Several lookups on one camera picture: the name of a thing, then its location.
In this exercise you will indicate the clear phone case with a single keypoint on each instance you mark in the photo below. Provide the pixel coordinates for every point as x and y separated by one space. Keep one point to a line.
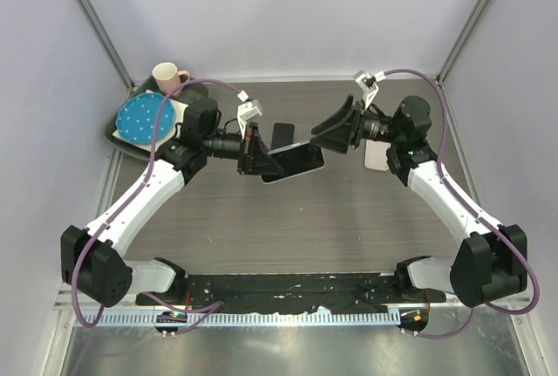
272 180

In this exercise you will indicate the pink mug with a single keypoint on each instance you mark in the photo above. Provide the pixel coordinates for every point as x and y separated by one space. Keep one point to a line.
168 76

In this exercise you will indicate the blue dotted plate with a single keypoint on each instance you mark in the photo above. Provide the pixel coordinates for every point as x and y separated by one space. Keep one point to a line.
136 118

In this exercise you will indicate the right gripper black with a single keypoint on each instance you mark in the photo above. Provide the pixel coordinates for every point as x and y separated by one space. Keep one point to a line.
342 130

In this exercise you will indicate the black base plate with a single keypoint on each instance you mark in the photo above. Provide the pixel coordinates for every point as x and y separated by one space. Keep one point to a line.
293 294

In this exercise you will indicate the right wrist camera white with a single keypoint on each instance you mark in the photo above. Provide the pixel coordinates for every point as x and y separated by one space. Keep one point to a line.
368 85

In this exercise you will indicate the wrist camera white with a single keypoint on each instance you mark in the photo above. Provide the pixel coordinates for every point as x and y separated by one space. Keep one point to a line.
368 85
246 112

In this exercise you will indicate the dark green tray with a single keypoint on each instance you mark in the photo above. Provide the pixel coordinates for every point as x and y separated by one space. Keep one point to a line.
186 96

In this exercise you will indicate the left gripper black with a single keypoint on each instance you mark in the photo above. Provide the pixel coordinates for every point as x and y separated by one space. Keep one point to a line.
255 158

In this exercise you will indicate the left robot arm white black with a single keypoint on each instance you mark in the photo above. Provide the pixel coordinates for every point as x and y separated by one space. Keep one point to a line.
92 258

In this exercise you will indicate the slotted cable duct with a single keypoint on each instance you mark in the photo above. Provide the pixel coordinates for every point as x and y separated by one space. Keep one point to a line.
322 317

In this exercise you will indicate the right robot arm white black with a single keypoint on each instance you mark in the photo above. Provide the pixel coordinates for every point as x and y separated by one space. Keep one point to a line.
488 265

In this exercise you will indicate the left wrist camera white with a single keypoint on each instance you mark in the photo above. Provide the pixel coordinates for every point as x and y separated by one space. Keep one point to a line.
246 112

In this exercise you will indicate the purple smartphone black screen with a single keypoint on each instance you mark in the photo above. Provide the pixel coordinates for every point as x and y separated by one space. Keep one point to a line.
283 135

